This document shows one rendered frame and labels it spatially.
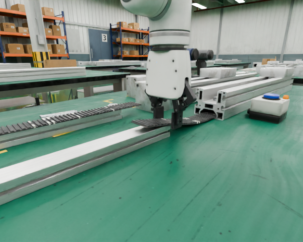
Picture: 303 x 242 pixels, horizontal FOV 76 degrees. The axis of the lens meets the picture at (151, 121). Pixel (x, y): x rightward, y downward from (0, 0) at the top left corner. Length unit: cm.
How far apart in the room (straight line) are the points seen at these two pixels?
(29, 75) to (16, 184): 160
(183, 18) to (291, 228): 36
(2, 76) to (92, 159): 152
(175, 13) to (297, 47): 1520
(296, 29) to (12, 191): 1558
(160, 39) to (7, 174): 33
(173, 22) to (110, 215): 33
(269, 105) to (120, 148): 43
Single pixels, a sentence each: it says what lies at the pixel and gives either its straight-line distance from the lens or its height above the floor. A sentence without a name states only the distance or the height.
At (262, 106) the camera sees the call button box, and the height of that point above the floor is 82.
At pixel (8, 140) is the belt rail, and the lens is 50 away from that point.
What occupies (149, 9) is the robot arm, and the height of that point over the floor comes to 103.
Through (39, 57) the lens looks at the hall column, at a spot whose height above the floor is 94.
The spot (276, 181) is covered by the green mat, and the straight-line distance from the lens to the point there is 35.
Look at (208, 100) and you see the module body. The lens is 65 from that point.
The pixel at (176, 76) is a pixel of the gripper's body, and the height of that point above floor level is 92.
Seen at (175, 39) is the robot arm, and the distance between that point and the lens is 40.
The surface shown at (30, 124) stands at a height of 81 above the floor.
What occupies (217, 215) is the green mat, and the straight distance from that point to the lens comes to 26.
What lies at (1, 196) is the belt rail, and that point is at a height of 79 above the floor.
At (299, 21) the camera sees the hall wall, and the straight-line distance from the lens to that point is 1564.
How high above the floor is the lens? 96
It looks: 18 degrees down
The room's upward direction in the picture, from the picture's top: straight up
